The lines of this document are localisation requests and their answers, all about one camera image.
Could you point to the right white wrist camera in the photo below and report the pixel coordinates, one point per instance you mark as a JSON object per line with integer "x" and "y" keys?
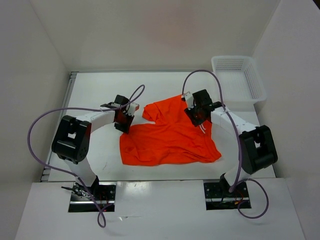
{"x": 188, "y": 99}

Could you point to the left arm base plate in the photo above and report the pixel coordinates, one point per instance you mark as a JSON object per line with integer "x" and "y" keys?
{"x": 80, "y": 201}

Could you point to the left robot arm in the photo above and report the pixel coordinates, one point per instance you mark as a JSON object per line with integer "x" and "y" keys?
{"x": 72, "y": 140}

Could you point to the aluminium table edge rail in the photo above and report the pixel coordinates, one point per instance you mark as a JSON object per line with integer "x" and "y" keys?
{"x": 46, "y": 170}

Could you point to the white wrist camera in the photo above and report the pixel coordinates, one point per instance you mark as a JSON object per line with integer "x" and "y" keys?
{"x": 188, "y": 99}
{"x": 132, "y": 108}

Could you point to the orange shorts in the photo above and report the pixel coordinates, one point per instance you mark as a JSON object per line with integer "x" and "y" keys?
{"x": 168, "y": 137}

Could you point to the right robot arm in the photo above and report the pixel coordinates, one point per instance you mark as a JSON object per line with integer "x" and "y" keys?
{"x": 256, "y": 146}

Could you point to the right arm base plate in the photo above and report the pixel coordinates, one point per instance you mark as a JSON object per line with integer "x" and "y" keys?
{"x": 217, "y": 199}

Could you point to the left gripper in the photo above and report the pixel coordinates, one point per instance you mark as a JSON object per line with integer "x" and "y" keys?
{"x": 125, "y": 129}

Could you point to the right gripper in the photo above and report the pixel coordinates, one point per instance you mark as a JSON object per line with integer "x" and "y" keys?
{"x": 195, "y": 122}

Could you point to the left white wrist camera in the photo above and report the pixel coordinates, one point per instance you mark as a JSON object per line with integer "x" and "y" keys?
{"x": 132, "y": 108}

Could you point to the white plastic basket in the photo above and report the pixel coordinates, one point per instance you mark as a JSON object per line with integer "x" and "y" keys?
{"x": 239, "y": 78}

